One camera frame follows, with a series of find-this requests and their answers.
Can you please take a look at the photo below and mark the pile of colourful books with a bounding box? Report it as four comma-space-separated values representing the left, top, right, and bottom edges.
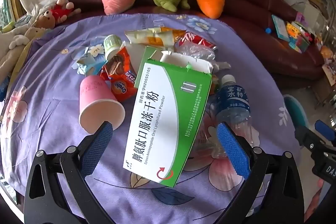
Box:
286, 21, 319, 54

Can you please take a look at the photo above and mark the brown teddy bear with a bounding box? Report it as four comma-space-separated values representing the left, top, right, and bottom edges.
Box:
34, 10, 57, 29

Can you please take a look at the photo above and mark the orange snack wrapper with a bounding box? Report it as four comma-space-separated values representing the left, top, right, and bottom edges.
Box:
100, 46, 138, 102

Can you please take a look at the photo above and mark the yellow and orange snack bag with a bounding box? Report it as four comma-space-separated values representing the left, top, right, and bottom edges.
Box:
124, 27, 188, 46

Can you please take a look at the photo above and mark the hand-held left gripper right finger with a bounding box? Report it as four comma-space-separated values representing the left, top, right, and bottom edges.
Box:
216, 121, 311, 224

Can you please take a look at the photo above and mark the cream rabbit plush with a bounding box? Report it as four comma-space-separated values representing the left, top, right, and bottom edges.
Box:
0, 27, 44, 80

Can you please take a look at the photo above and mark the water bottle with blue label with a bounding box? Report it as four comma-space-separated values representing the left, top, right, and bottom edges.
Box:
210, 74, 260, 159

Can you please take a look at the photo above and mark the pink paper cup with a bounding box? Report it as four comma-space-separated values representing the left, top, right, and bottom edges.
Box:
79, 75, 126, 134

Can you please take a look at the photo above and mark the dark red leather sofa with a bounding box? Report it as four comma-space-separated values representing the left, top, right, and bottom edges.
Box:
50, 0, 326, 88

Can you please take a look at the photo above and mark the clear plastic bag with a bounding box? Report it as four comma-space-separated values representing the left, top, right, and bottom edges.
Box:
176, 44, 231, 75

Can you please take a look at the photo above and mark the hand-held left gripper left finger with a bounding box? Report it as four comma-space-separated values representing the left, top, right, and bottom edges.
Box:
25, 121, 116, 224

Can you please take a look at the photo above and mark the red-dressed plush doll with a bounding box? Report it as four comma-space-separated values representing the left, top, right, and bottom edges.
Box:
50, 0, 82, 24

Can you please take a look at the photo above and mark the white bottle with green cap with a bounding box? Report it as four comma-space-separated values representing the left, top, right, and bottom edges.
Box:
104, 34, 123, 60

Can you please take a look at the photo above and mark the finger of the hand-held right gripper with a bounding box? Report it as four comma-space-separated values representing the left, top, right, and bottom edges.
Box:
294, 126, 328, 160
314, 120, 336, 141

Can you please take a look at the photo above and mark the purple floral cloth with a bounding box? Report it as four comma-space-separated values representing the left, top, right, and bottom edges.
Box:
0, 14, 302, 224

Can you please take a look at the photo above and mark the blue plastic bin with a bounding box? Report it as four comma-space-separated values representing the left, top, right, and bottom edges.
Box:
283, 94, 310, 135

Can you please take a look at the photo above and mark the green and white medicine box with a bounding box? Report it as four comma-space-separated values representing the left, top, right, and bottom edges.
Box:
123, 46, 213, 188

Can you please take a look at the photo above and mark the teal book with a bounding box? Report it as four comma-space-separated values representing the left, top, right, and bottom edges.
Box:
271, 14, 290, 42

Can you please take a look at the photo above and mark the cardboard box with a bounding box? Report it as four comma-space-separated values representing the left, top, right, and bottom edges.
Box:
304, 0, 328, 17

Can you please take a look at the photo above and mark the blue and white wrapper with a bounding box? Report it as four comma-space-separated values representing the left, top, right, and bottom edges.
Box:
76, 46, 108, 75

